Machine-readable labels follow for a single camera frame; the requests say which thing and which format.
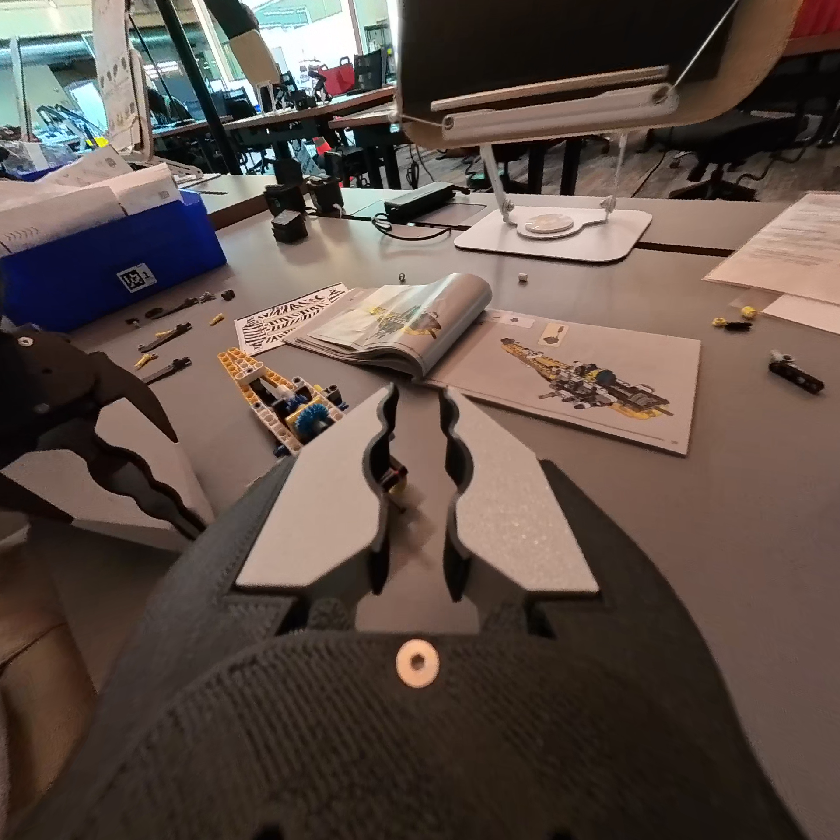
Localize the black power cable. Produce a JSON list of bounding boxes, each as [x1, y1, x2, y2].
[[373, 213, 473, 242]]

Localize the black office chair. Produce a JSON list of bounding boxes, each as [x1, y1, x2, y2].
[[668, 128, 791, 201]]

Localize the red bag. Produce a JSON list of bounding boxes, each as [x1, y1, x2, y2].
[[320, 56, 357, 101]]

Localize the white backed monitor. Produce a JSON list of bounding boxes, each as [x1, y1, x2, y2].
[[92, 0, 204, 183]]

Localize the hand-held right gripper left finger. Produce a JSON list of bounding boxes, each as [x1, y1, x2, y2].
[[235, 382, 401, 627]]

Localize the printed paper sheet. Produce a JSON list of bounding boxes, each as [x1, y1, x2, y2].
[[703, 192, 840, 306]]

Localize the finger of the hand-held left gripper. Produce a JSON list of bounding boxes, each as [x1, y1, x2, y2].
[[85, 351, 217, 527], [0, 434, 207, 553]]

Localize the background wooden desk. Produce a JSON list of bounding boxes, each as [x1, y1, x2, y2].
[[154, 85, 401, 191]]

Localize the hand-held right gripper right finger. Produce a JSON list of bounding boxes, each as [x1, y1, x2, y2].
[[438, 386, 600, 632]]

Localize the black slanted pole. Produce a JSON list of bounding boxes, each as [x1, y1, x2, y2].
[[154, 0, 245, 177]]

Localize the plain white paper sheet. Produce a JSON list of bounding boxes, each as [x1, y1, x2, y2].
[[761, 294, 840, 336]]

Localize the black white sticker sheet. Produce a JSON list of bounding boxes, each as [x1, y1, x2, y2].
[[234, 282, 349, 355]]

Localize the scattered small lego pieces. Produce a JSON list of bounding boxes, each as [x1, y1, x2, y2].
[[125, 287, 237, 386]]

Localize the white monitor stand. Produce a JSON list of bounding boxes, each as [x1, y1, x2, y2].
[[454, 128, 652, 263]]

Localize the white paper bags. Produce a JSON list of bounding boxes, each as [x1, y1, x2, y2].
[[0, 147, 181, 257]]

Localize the black power adapter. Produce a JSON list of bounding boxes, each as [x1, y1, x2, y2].
[[384, 182, 457, 221]]

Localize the black lego beam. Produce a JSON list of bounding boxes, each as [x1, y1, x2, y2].
[[769, 350, 825, 395]]

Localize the partly built lego model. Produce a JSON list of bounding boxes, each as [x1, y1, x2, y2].
[[218, 346, 350, 457]]

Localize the blue plastic bin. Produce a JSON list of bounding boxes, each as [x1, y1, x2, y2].
[[0, 190, 227, 332]]

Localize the open lego instruction booklet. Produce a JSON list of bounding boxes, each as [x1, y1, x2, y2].
[[285, 272, 702, 457]]

